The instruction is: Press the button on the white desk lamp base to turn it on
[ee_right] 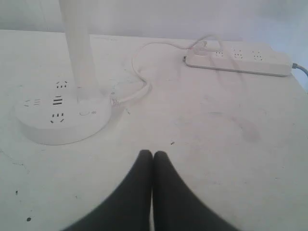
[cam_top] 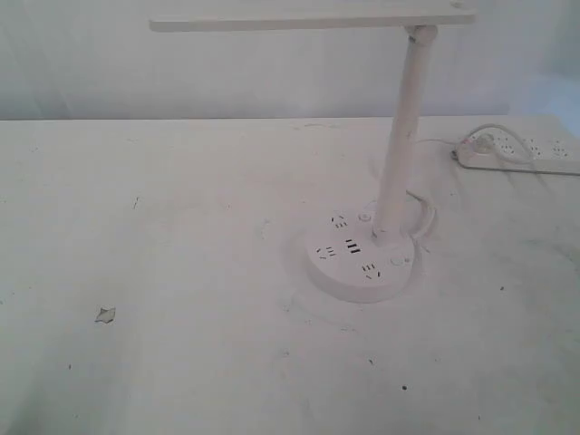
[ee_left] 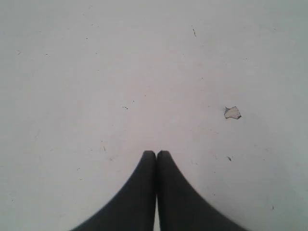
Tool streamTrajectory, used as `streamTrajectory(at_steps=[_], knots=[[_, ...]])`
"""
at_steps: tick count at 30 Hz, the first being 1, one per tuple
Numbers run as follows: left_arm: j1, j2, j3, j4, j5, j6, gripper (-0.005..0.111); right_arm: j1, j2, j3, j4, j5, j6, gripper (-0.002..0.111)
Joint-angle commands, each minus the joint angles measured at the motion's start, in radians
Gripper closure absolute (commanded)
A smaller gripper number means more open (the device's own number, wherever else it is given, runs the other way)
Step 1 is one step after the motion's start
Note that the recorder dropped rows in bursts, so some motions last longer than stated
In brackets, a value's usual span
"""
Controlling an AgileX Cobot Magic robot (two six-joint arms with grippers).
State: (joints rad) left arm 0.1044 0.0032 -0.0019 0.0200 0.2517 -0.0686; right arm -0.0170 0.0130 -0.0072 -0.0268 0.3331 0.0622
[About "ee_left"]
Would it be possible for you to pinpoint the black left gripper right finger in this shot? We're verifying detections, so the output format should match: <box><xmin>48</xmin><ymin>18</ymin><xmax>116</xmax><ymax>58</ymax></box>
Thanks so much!
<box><xmin>156</xmin><ymin>151</ymin><xmax>245</xmax><ymax>231</ymax></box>

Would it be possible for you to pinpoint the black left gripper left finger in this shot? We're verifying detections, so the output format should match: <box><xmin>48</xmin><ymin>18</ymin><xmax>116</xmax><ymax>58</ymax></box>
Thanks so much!
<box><xmin>74</xmin><ymin>151</ymin><xmax>156</xmax><ymax>231</ymax></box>

